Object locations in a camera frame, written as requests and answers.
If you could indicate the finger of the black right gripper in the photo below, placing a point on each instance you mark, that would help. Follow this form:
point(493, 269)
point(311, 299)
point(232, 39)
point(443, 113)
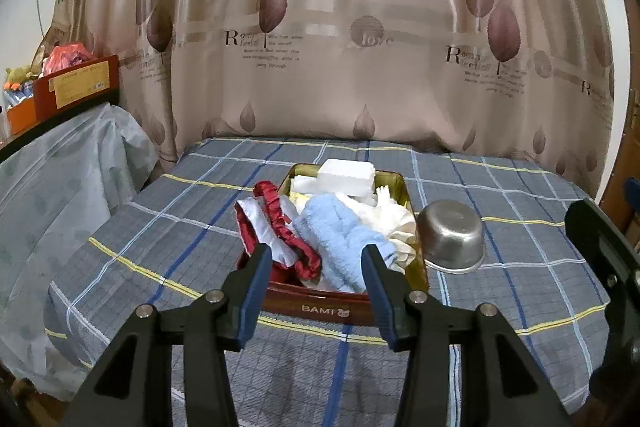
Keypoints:
point(616, 266)

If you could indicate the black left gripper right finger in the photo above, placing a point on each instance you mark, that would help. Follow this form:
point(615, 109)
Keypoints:
point(413, 321)

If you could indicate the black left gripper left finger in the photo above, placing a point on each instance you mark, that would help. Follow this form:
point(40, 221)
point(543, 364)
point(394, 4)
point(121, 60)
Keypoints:
point(221, 320)

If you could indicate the red white satin cloth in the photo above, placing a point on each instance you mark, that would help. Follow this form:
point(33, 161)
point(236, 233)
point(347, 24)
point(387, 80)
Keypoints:
point(267, 218)

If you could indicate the light blue towel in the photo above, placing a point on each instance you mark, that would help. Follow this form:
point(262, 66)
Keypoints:
point(339, 237)

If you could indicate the cream scrunchie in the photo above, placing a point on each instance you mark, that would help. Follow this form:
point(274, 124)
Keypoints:
point(395, 222)

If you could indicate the white towel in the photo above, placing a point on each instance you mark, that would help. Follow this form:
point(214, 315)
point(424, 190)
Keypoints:
point(354, 178)

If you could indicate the gold red tin box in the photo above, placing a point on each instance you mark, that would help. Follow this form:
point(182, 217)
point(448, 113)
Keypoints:
point(317, 300)

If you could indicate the steel bowl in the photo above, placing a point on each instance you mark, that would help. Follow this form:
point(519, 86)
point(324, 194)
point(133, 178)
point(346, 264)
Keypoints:
point(451, 237)

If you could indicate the pale green plastic cover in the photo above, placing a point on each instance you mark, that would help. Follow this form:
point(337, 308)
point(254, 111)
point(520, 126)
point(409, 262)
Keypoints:
point(55, 192)

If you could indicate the red yellow cardboard box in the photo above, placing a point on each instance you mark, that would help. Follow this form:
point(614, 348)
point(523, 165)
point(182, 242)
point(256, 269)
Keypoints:
point(67, 88)

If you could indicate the orange box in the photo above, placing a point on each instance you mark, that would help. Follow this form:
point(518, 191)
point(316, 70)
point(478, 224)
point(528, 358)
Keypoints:
point(22, 116)

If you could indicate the red plastic bag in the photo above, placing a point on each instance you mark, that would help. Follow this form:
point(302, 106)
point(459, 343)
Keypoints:
point(64, 57)

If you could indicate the yellow plush toy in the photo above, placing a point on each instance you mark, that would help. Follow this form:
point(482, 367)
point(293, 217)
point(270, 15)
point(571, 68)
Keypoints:
point(16, 77)

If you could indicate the beige leaf print curtain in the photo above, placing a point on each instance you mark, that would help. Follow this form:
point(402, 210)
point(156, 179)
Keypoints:
point(523, 79)

